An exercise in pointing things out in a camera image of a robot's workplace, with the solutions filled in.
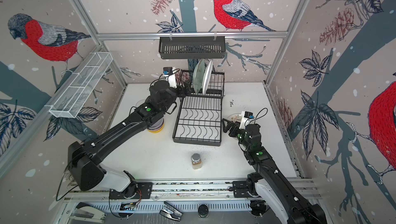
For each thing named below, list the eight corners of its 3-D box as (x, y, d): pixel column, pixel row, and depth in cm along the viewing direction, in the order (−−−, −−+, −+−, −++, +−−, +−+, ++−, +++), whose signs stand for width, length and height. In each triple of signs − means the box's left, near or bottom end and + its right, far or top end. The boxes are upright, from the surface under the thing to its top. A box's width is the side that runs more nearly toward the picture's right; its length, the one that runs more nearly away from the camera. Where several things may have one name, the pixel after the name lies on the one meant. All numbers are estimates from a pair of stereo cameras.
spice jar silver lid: (192, 169, 82) (190, 162, 73) (192, 160, 85) (191, 153, 76) (201, 169, 82) (201, 162, 73) (201, 160, 85) (201, 153, 76)
